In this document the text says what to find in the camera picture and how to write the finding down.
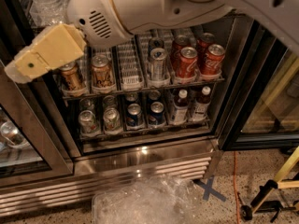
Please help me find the red cola can front left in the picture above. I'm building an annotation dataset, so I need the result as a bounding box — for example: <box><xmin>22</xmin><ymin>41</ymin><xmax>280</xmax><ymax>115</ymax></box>
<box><xmin>176</xmin><ymin>47</ymin><xmax>198</xmax><ymax>78</ymax></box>

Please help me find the clear plastic bin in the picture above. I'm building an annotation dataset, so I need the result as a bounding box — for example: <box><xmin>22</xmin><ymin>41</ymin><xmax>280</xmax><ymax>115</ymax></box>
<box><xmin>92</xmin><ymin>175</ymin><xmax>197</xmax><ymax>224</ymax></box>

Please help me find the wire shelf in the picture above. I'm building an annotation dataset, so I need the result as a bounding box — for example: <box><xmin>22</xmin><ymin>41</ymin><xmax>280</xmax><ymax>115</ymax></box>
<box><xmin>79</xmin><ymin>118</ymin><xmax>209</xmax><ymax>142</ymax></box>
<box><xmin>63</xmin><ymin>75</ymin><xmax>226</xmax><ymax>101</ymax></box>

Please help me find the pepsi can back right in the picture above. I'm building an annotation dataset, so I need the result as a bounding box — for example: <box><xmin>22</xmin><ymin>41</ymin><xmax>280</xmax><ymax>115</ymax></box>
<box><xmin>147</xmin><ymin>91</ymin><xmax>161</xmax><ymax>105</ymax></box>

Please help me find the bottom wire shelf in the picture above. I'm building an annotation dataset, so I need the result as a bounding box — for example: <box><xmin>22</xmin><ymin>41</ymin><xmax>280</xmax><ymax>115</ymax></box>
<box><xmin>79</xmin><ymin>118</ymin><xmax>209</xmax><ymax>142</ymax></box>

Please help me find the orange cable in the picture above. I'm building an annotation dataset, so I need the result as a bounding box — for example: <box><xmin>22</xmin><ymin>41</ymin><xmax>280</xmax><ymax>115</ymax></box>
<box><xmin>233</xmin><ymin>150</ymin><xmax>241</xmax><ymax>224</ymax></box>

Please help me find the blue pepsi can front left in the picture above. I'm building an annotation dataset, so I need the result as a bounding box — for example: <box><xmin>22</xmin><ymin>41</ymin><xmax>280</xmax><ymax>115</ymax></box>
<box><xmin>126</xmin><ymin>104</ymin><xmax>143</xmax><ymax>128</ymax></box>

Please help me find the yellow black wheeled stand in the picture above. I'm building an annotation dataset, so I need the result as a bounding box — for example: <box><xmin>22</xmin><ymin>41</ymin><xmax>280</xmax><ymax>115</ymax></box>
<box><xmin>240</xmin><ymin>147</ymin><xmax>299</xmax><ymax>224</ymax></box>

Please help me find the silver can back left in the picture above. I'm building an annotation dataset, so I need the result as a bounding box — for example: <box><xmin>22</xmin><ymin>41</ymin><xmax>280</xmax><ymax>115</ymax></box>
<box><xmin>79</xmin><ymin>98</ymin><xmax>95</xmax><ymax>113</ymax></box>

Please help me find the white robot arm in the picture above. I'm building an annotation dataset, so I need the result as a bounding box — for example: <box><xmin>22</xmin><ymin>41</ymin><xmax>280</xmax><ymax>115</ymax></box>
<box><xmin>4</xmin><ymin>0</ymin><xmax>299</xmax><ymax>84</ymax></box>

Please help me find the gold can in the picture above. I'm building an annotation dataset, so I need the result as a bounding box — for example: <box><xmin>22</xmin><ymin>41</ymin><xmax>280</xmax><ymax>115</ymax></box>
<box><xmin>92</xmin><ymin>54</ymin><xmax>115</xmax><ymax>88</ymax></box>
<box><xmin>59</xmin><ymin>62</ymin><xmax>85</xmax><ymax>91</ymax></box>

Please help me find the silver green can front left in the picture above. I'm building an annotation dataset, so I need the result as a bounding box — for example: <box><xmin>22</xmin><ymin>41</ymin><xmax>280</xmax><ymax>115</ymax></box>
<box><xmin>78</xmin><ymin>110</ymin><xmax>99</xmax><ymax>134</ymax></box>

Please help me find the blue tape cross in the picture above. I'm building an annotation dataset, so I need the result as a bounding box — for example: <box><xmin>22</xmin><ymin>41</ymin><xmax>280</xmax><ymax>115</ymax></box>
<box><xmin>193</xmin><ymin>175</ymin><xmax>226</xmax><ymax>202</ymax></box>

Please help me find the red cola can back right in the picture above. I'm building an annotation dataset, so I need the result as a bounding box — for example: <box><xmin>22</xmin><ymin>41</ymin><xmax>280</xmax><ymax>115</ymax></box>
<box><xmin>196</xmin><ymin>33</ymin><xmax>215</xmax><ymax>63</ymax></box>

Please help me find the silver blue can back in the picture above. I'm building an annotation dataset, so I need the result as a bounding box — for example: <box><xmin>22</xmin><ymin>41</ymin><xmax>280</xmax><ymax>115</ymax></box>
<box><xmin>148</xmin><ymin>37</ymin><xmax>164</xmax><ymax>56</ymax></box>

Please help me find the black fridge right door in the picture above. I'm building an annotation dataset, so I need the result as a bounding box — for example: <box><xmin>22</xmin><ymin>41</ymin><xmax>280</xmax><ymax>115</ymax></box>
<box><xmin>215</xmin><ymin>16</ymin><xmax>299</xmax><ymax>152</ymax></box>

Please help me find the red cola can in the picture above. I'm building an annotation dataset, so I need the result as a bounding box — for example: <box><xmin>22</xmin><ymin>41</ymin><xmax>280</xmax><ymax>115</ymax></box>
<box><xmin>196</xmin><ymin>33</ymin><xmax>215</xmax><ymax>63</ymax></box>
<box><xmin>200</xmin><ymin>44</ymin><xmax>225</xmax><ymax>76</ymax></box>
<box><xmin>170</xmin><ymin>35</ymin><xmax>191</xmax><ymax>70</ymax></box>
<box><xmin>176</xmin><ymin>47</ymin><xmax>198</xmax><ymax>78</ymax></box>

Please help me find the red cola can back left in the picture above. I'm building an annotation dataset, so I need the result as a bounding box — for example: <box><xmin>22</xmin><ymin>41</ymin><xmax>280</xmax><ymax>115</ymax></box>
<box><xmin>170</xmin><ymin>35</ymin><xmax>191</xmax><ymax>70</ymax></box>

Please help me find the silver green can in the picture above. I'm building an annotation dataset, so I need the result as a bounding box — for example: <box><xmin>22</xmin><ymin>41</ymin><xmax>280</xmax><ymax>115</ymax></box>
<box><xmin>78</xmin><ymin>110</ymin><xmax>99</xmax><ymax>134</ymax></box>
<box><xmin>104</xmin><ymin>107</ymin><xmax>121</xmax><ymax>132</ymax></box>

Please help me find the gold can far left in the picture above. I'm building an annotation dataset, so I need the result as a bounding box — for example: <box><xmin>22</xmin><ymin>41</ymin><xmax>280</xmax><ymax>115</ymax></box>
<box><xmin>59</xmin><ymin>62</ymin><xmax>85</xmax><ymax>91</ymax></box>

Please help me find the brown bottle white cap right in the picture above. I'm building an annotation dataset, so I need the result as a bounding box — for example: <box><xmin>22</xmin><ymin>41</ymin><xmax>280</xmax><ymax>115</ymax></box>
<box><xmin>191</xmin><ymin>86</ymin><xmax>211</xmax><ymax>121</ymax></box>

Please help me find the middle wire shelf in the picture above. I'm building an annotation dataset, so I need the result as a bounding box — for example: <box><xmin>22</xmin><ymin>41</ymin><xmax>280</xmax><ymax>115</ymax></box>
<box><xmin>63</xmin><ymin>75</ymin><xmax>226</xmax><ymax>101</ymax></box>

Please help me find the pepsi can back left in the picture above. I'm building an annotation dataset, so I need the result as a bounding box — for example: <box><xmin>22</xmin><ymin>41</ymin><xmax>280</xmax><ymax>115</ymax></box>
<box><xmin>125</xmin><ymin>92</ymin><xmax>140</xmax><ymax>105</ymax></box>

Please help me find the can behind left glass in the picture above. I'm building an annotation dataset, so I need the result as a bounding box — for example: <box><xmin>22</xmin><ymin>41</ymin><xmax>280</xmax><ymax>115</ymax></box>
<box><xmin>0</xmin><ymin>121</ymin><xmax>28</xmax><ymax>148</ymax></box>

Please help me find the red cola can front right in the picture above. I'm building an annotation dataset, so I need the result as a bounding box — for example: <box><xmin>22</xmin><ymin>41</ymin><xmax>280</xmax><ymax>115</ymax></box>
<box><xmin>200</xmin><ymin>44</ymin><xmax>225</xmax><ymax>76</ymax></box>

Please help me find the blue pepsi can front right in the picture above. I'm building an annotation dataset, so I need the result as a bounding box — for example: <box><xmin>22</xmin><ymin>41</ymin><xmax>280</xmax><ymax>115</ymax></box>
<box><xmin>149</xmin><ymin>102</ymin><xmax>164</xmax><ymax>125</ymax></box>

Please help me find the steel fridge left door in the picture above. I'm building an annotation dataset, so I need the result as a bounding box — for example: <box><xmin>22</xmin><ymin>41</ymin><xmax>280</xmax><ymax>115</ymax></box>
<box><xmin>0</xmin><ymin>63</ymin><xmax>73</xmax><ymax>189</ymax></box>

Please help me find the brown bottle white cap left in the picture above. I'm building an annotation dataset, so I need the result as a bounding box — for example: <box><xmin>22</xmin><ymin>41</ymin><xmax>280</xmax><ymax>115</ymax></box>
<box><xmin>171</xmin><ymin>89</ymin><xmax>188</xmax><ymax>124</ymax></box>

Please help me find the steel fridge base grille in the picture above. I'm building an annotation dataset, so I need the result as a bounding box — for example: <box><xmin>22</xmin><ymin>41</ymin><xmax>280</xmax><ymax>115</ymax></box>
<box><xmin>0</xmin><ymin>138</ymin><xmax>222</xmax><ymax>217</ymax></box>

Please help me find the brown bottle white cap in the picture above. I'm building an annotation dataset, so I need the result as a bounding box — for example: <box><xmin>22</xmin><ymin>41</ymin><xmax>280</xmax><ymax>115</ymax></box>
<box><xmin>171</xmin><ymin>89</ymin><xmax>188</xmax><ymax>124</ymax></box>
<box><xmin>191</xmin><ymin>86</ymin><xmax>211</xmax><ymax>121</ymax></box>

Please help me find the blue pepsi can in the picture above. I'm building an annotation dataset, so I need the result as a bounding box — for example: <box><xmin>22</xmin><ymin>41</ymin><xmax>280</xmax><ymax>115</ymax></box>
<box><xmin>126</xmin><ymin>104</ymin><xmax>143</xmax><ymax>128</ymax></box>
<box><xmin>149</xmin><ymin>102</ymin><xmax>164</xmax><ymax>125</ymax></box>

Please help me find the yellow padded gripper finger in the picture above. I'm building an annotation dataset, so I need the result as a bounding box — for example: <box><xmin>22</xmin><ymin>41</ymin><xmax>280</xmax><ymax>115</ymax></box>
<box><xmin>4</xmin><ymin>24</ymin><xmax>86</xmax><ymax>84</ymax></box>

